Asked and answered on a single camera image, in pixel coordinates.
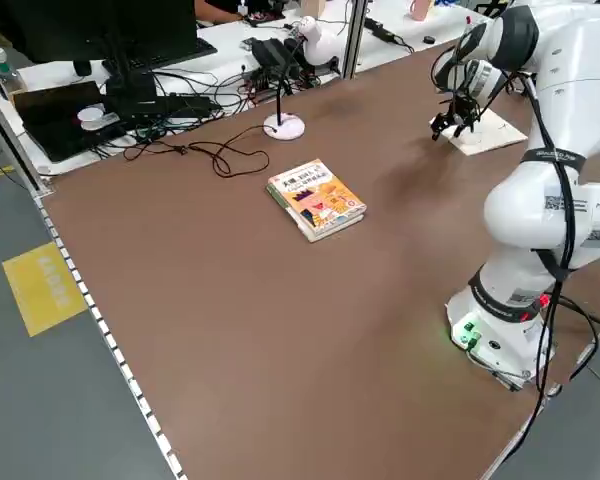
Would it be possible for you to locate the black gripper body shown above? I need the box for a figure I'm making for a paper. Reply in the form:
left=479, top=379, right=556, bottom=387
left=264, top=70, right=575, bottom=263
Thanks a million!
left=447, top=92, right=482, bottom=124

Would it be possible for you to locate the white lined notebook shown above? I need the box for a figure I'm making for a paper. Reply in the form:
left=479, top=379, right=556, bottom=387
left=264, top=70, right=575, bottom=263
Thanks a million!
left=431, top=106, right=530, bottom=157

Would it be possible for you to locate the black power adapter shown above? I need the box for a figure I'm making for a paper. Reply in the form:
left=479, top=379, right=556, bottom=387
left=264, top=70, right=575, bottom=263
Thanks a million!
left=363, top=17, right=399, bottom=45

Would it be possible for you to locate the white desk lamp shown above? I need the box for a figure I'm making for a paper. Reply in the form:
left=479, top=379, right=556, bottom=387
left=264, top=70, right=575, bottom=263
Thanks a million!
left=263, top=14, right=342, bottom=142

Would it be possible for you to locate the yellow illustrated book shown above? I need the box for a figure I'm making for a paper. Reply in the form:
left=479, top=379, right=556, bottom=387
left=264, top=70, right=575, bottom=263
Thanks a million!
left=265, top=158, right=369, bottom=245

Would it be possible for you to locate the black finned power supply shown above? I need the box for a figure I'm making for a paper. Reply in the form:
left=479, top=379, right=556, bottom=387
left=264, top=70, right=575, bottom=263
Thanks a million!
left=250, top=37, right=302, bottom=82

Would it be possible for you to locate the person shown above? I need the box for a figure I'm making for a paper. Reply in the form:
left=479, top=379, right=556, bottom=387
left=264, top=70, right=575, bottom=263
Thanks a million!
left=194, top=0, right=254, bottom=27

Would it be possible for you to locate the black keyboard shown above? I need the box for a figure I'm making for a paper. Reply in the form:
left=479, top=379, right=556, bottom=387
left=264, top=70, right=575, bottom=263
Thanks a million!
left=101, top=38, right=219, bottom=71

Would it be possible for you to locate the white round disc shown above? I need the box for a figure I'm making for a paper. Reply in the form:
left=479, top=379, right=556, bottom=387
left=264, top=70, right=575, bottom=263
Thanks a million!
left=76, top=105, right=120, bottom=133

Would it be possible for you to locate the black computer monitor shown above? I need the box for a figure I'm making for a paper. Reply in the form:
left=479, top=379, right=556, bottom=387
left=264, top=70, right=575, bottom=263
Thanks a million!
left=7, top=0, right=199, bottom=119

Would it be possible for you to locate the black laptop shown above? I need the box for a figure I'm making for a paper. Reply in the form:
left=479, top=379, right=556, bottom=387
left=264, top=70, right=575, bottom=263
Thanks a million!
left=12, top=81, right=127, bottom=164

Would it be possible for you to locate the yellow floor sticker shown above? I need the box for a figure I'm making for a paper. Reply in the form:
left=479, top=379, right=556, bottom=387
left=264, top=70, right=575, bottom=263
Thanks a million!
left=1, top=241, right=89, bottom=338

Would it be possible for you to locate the clear bottle with white cap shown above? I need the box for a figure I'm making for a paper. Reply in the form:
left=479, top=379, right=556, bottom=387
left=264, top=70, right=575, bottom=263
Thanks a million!
left=0, top=47, right=20, bottom=97

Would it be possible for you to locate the aluminium frame post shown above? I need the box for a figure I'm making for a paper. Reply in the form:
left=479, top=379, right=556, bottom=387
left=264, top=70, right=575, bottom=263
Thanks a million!
left=0, top=74, right=54, bottom=197
left=342, top=0, right=370, bottom=80

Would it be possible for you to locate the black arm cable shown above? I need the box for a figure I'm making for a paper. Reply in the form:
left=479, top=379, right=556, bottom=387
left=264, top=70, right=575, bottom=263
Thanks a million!
left=522, top=69, right=600, bottom=401

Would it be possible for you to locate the black lamp cable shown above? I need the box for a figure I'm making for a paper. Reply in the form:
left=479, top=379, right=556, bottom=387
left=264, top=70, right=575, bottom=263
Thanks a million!
left=123, top=124, right=281, bottom=178

